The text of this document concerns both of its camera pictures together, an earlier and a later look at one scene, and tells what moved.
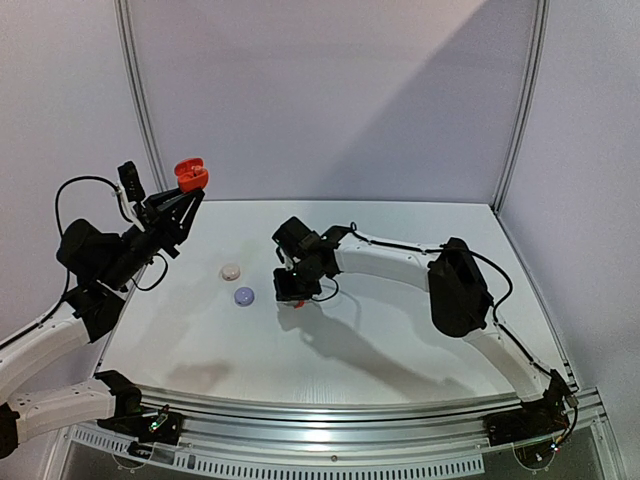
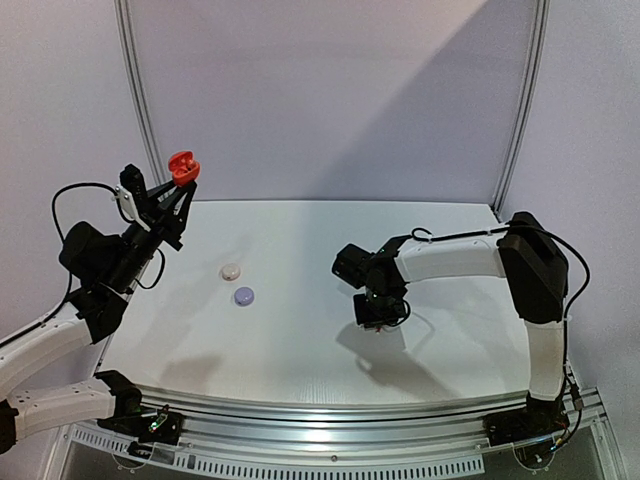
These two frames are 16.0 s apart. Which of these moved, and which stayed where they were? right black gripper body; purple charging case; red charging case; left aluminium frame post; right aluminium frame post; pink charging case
Moved: red charging case; right black gripper body
Stayed: pink charging case; purple charging case; left aluminium frame post; right aluminium frame post
